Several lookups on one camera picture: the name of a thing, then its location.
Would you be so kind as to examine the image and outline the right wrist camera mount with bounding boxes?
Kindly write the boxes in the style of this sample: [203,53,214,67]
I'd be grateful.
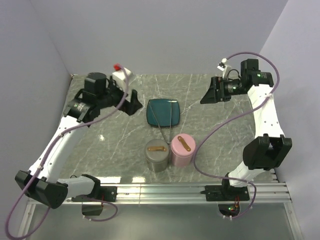
[217,58,232,80]

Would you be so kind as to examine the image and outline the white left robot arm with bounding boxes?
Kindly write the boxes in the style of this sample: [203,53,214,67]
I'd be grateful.
[15,68,142,209]

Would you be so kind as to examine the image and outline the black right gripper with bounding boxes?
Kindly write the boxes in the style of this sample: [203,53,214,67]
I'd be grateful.
[199,76,246,104]

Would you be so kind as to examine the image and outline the grey cup lid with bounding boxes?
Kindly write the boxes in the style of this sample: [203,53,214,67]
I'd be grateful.
[144,139,170,163]

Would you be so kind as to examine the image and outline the pink cup lid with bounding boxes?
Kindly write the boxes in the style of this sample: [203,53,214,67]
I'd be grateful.
[171,133,196,158]

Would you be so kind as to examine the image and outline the pink plastic cup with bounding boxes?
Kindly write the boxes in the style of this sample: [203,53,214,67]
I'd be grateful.
[171,151,194,167]

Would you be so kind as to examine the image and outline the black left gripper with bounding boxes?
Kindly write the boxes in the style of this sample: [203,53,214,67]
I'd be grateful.
[97,75,142,115]

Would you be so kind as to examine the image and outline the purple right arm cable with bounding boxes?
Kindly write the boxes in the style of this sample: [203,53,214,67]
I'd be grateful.
[192,51,281,221]

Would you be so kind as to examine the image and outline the aluminium rail frame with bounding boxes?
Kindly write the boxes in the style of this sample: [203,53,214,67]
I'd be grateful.
[14,74,305,240]

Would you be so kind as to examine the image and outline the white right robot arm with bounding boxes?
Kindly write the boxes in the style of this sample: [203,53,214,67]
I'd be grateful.
[200,58,293,200]

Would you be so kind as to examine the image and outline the teal square plate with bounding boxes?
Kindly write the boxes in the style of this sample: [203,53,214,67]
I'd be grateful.
[146,98,181,128]

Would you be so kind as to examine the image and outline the metal food tongs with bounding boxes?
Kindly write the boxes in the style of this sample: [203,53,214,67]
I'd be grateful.
[146,99,173,144]

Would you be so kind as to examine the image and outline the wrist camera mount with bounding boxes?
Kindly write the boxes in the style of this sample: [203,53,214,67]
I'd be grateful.
[217,58,232,80]
[111,63,127,92]

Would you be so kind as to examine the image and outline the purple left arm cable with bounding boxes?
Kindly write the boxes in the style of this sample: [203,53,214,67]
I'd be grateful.
[4,63,131,240]

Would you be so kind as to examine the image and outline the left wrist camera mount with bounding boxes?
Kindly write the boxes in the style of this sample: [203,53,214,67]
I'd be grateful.
[111,63,127,92]

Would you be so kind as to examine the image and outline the grey plastic cup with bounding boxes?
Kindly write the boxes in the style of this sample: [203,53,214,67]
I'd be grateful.
[145,157,169,173]

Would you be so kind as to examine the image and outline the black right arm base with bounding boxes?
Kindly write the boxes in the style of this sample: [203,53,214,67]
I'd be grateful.
[200,185,250,202]

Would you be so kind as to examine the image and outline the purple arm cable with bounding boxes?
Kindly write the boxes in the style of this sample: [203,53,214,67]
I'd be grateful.
[192,51,281,221]
[4,63,131,240]

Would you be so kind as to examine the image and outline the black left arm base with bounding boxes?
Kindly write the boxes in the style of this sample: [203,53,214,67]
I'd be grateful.
[71,186,118,221]

